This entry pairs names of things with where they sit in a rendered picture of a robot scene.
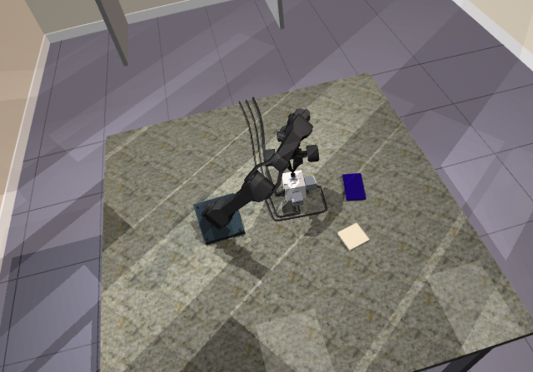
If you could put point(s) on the beige square block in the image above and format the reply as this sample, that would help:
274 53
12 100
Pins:
353 236

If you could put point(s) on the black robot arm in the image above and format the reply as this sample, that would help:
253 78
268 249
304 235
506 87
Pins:
256 186

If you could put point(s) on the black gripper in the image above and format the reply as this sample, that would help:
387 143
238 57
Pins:
311 152

